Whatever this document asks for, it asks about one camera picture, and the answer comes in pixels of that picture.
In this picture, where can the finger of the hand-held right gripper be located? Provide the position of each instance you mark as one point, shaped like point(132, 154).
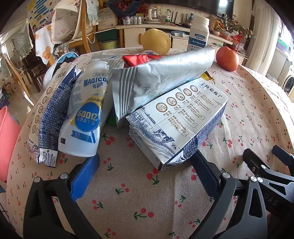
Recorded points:
point(283, 154)
point(257, 163)

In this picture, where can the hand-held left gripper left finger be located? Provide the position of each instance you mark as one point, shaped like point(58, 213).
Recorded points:
point(85, 177)

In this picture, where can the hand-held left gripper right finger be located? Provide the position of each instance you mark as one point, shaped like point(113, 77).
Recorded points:
point(206, 174)

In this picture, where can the white crushed drink bottle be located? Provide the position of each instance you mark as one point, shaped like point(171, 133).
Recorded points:
point(85, 119)

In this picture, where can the blue white milk carton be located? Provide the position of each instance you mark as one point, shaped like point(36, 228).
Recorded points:
point(179, 119)

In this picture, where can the green white wrapper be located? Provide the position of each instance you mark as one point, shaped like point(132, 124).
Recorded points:
point(112, 119)

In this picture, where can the pink plastic basin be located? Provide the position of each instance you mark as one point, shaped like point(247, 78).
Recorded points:
point(9, 142)

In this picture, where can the yellow red snack wrapper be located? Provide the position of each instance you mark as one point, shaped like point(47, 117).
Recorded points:
point(206, 77)

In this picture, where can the silver foil bag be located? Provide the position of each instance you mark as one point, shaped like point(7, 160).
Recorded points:
point(160, 73)

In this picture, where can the cherry print tablecloth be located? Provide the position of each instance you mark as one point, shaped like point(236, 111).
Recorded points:
point(142, 195)

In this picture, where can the white washing machine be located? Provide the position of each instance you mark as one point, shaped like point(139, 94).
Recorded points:
point(288, 80)

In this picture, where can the red apple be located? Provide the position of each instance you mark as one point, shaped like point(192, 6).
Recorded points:
point(227, 58)

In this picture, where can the stacked plastic basins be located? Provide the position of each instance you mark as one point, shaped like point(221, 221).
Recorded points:
point(284, 43)

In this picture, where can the blue silver bag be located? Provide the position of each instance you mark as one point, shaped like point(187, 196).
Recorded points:
point(51, 69)

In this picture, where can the lace covered standing air conditioner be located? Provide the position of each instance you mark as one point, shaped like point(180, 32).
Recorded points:
point(264, 41)

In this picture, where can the dark wooden chair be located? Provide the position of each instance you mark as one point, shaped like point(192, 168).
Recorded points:
point(34, 69)

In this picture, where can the light wooden chair with cloths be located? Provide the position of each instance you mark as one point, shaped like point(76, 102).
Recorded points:
point(86, 46)

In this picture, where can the green waste bin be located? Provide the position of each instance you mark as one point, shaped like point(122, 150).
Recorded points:
point(108, 44)

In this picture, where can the artificial flower bunch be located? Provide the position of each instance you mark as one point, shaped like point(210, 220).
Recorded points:
point(236, 27)

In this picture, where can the white bottle blue label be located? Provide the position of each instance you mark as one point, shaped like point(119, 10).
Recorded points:
point(198, 34)

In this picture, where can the white orange print tablecloth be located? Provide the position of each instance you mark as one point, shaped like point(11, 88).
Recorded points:
point(44, 41)

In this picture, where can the yellow pear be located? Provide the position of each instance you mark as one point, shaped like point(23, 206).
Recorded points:
point(156, 41)

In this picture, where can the grey lace chair cover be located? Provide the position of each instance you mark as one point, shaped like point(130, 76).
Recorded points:
point(23, 41)

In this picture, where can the white tv cabinet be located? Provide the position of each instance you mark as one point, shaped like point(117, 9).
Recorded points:
point(131, 34)

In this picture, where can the white cartoon print cloth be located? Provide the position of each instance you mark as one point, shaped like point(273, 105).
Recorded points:
point(66, 23)

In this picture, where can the white sack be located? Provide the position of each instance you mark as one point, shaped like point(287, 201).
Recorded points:
point(106, 18)

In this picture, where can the black television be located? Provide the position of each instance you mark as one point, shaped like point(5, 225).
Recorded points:
point(216, 7)

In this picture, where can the green label water bottle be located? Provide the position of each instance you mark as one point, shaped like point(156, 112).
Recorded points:
point(168, 16)

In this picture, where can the blue knitted cloth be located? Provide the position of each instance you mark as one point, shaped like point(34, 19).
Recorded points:
point(93, 13)

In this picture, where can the pack of small bottles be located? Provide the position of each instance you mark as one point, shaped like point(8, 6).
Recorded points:
point(133, 20)

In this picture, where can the white electric kettle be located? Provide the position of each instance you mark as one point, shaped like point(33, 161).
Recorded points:
point(152, 15)

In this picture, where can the dark wrapped flower bouquet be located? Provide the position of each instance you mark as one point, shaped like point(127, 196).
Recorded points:
point(126, 7)

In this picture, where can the blue wall sticker chart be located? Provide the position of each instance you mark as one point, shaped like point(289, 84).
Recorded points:
point(41, 11)

